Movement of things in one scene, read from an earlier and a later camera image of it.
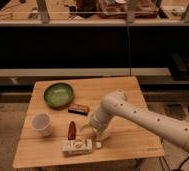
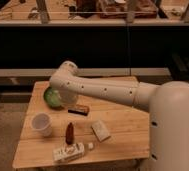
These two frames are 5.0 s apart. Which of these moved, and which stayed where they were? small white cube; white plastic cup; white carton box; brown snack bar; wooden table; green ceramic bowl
Moved: white carton box; small white cube
Stayed: brown snack bar; wooden table; green ceramic bowl; white plastic cup
